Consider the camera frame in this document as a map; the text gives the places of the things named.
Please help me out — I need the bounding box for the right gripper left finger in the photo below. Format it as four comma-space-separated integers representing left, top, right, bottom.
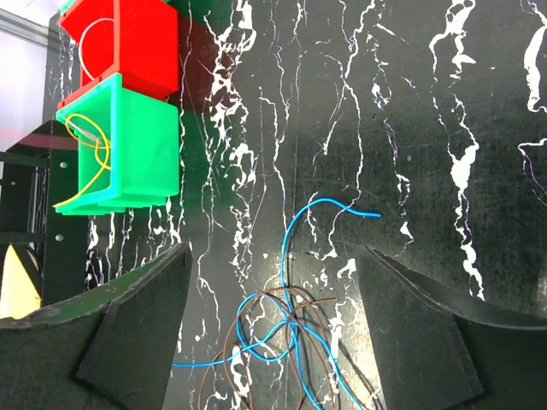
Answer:
1, 243, 192, 409

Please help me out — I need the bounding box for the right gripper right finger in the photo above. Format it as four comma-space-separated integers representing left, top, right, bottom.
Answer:
358, 248, 546, 409

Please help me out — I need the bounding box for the white cable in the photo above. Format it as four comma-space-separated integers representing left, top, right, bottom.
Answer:
79, 16, 116, 82

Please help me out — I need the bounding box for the orange woven basket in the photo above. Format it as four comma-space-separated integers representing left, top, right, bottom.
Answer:
1, 244, 42, 319

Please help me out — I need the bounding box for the near green storage bin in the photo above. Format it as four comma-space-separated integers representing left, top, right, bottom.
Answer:
54, 73, 180, 216

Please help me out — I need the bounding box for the green storage bin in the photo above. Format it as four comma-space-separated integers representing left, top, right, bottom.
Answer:
60, 0, 75, 15
54, 73, 180, 216

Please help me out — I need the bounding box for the red storage bin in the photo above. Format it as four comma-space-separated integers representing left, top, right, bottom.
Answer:
57, 0, 179, 108

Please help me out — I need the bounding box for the far green storage bin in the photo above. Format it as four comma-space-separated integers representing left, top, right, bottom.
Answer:
60, 0, 75, 15

